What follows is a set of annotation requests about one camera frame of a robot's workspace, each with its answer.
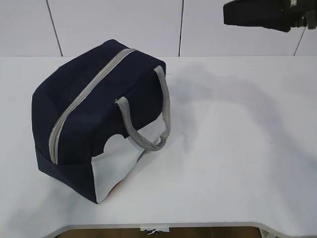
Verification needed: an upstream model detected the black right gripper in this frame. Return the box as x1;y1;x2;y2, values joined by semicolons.
223;0;317;32

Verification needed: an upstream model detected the white tape on table edge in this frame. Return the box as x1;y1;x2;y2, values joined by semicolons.
140;226;170;235

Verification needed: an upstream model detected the navy blue insulated lunch bag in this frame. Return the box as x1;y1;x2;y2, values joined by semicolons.
32;40;171;204

